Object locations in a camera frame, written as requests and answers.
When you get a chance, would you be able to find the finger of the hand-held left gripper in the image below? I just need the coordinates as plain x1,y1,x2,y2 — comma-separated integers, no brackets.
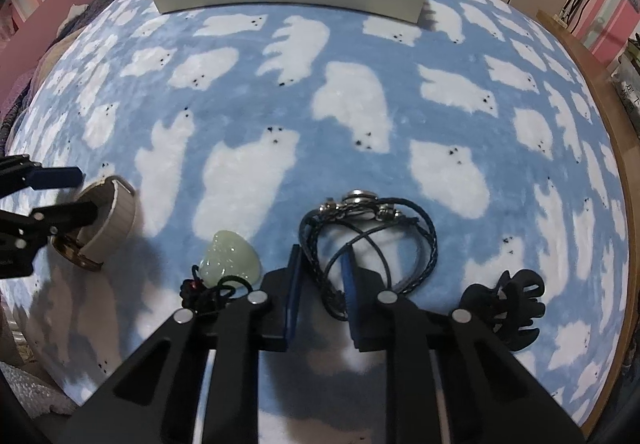
0,200,102,247
0,155,84,199

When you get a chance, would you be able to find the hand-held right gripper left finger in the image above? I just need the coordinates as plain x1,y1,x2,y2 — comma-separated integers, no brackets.
60,245,302,444

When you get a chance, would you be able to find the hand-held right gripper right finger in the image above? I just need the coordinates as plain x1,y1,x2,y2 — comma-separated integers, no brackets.
340,255,587,444

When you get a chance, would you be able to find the gold wristwatch with beige band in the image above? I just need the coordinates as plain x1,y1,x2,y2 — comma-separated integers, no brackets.
50,175,137,271

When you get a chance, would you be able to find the black braided leather bracelet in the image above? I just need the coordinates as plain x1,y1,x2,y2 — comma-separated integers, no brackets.
299,189,440,321

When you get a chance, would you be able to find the black hair claw clip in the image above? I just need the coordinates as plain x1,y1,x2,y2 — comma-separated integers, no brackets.
459,269,546,352

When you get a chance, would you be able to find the white cloth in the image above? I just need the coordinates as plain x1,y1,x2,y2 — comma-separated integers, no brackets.
57,4,91,37

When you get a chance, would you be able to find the blue polar bear blanket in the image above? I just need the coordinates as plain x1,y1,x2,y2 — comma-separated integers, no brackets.
0,0,628,430

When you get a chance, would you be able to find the jade pendant with black cord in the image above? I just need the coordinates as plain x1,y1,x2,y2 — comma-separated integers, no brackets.
179,230,262,317

